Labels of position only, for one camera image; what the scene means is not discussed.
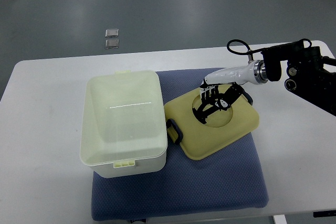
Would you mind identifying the yellow box lid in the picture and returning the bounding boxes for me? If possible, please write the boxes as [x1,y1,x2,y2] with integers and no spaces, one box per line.
[164,88,259,160]

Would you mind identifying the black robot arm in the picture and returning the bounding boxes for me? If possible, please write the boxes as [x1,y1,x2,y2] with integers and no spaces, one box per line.
[227,38,335,115]

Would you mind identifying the blue cushion mat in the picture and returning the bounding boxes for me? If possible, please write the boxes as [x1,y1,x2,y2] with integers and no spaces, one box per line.
[91,67,270,221]

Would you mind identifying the upper metal floor plate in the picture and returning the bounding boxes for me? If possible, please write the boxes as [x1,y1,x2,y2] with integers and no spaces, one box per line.
[105,28,119,38]

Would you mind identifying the black table bracket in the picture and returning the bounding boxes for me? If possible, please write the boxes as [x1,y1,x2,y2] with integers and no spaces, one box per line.
[313,210,336,218]

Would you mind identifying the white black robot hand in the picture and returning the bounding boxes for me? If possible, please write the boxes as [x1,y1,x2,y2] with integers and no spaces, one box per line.
[199,60,260,111]

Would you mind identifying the white storage box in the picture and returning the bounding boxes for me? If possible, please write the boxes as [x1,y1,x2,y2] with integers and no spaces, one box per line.
[80,70,167,178]

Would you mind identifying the metal floor plate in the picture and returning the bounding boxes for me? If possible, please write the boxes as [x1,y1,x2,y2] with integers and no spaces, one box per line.
[105,28,119,38]
[105,38,119,49]

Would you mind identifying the lower metal floor plate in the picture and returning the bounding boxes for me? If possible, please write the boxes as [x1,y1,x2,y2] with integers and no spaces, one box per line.
[105,38,119,49]

